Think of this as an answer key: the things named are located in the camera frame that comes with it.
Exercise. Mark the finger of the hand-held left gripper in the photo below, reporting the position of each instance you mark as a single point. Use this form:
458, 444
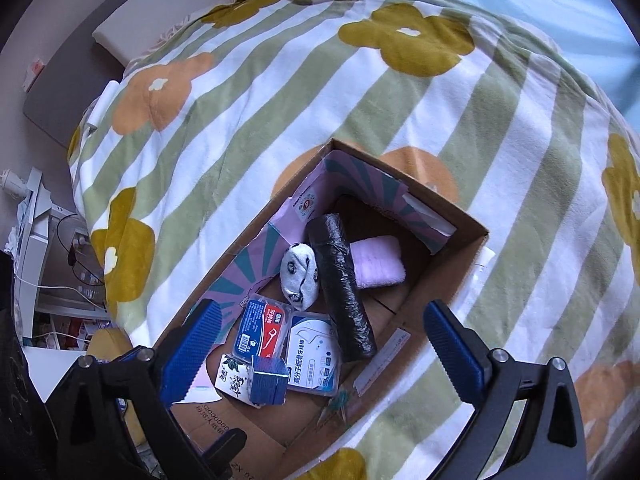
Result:
225, 455

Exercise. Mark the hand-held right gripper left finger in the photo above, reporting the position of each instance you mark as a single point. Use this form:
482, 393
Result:
192, 355

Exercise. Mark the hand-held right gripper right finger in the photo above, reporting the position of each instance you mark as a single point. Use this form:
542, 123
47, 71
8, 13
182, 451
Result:
455, 355

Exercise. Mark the white printed tissue pack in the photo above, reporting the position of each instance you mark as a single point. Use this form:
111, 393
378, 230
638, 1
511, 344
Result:
232, 377

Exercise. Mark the small dark blue box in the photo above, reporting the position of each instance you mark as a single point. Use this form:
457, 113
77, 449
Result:
267, 380

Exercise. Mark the cardboard box with printed lining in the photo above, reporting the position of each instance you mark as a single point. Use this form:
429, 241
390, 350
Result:
450, 260

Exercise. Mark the clear floss pick box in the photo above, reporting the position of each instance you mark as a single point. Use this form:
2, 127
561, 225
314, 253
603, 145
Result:
315, 355

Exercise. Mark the black garbage bag roll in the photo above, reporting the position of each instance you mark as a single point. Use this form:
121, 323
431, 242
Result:
342, 295

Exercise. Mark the white and black sock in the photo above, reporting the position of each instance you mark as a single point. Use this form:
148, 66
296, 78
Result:
300, 275

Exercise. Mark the red and blue floss box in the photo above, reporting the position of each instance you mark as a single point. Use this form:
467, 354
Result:
260, 327

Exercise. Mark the yellow stool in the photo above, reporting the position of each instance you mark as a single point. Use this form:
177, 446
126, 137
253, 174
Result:
107, 342

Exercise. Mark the pink folded towel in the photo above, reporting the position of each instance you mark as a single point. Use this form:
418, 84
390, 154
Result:
377, 262

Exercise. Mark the teal frilled toothpicks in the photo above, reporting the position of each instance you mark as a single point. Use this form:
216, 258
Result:
342, 400

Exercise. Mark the dark cloth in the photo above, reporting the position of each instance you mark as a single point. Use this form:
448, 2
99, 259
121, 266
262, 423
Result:
20, 385

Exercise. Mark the white desk lamp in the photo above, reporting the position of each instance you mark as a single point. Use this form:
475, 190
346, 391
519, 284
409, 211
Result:
12, 182

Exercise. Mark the striped flower print blanket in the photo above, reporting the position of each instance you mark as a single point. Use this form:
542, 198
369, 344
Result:
300, 85

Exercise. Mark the grey board with red sticker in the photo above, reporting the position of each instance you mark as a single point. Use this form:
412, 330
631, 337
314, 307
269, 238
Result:
65, 90

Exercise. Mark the white pillow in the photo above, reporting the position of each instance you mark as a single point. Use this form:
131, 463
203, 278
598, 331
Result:
175, 10

